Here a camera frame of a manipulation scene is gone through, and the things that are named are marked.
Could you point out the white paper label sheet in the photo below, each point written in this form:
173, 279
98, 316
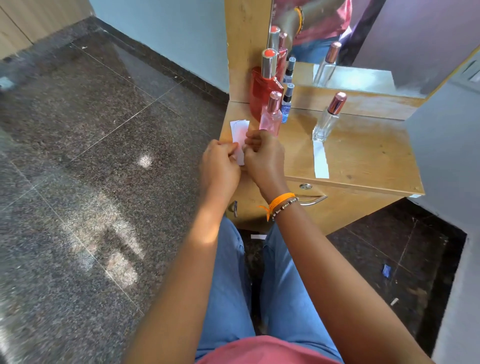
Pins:
239, 129

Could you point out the clear perfume bottle rose-gold cap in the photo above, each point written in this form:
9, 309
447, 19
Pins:
326, 123

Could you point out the wall mirror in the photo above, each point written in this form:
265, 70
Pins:
393, 37

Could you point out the blue wrapper scrap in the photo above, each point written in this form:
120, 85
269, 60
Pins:
386, 271

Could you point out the person's left fingers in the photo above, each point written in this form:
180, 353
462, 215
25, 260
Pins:
225, 147

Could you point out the pink perfume bottle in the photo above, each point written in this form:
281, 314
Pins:
270, 119

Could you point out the round metal drawer lock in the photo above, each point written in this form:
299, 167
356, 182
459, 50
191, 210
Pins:
305, 186

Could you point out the red perfume bottle silver cap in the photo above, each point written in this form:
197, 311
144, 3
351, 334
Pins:
262, 88

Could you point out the person's right hand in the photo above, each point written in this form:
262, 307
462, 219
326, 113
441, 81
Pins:
265, 165

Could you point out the person's right fingers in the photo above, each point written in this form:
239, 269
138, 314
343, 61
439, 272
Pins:
258, 140

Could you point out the wooden wardrobe panel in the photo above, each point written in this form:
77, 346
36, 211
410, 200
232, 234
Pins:
33, 22

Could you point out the blue nail polish bottle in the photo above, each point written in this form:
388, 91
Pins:
286, 107

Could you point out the white paper strip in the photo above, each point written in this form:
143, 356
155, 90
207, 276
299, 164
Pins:
321, 161

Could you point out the wooden dressing table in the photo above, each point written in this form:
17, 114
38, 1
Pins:
371, 150

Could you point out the person's left forearm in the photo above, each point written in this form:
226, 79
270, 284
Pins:
187, 270

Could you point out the person's left hand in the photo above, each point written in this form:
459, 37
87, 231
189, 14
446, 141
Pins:
219, 172

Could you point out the person's blue jeans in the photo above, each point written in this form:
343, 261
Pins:
288, 292

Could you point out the person's pink shirt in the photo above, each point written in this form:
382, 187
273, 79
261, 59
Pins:
266, 352

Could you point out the person's right forearm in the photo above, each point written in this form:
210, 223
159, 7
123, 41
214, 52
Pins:
330, 277

